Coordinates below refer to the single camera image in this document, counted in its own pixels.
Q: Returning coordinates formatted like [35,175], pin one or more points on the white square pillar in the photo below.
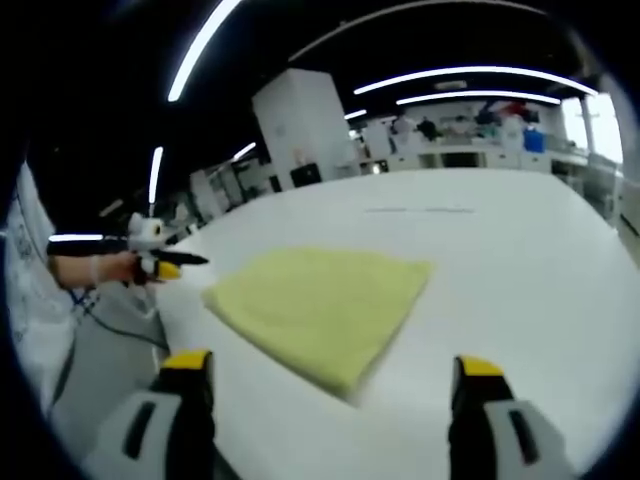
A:
[300,120]

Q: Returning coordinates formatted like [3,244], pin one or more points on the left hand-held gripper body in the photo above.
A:
[145,232]

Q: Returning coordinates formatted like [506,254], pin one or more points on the ceiling light strip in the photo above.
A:
[197,50]
[475,94]
[156,175]
[75,238]
[475,71]

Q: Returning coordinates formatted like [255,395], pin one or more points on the black cabinet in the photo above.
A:
[306,176]

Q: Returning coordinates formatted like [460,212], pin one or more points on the person's left hand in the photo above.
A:
[115,267]

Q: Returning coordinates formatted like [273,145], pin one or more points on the person's white printed shirt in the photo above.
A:
[35,310]

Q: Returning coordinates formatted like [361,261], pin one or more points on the white tall cabinet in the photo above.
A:
[377,140]

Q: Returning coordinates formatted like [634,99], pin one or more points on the blue crate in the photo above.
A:
[535,140]

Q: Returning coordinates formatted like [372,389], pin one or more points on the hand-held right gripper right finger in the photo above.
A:
[505,435]

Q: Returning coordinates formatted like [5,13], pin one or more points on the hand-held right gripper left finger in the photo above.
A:
[150,430]

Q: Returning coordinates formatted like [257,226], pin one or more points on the white shelving unit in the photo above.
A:
[215,190]

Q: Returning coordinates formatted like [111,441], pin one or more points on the white lab counter row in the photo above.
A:
[465,159]

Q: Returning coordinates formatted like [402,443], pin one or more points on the yellow blue grey garment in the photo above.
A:
[320,310]

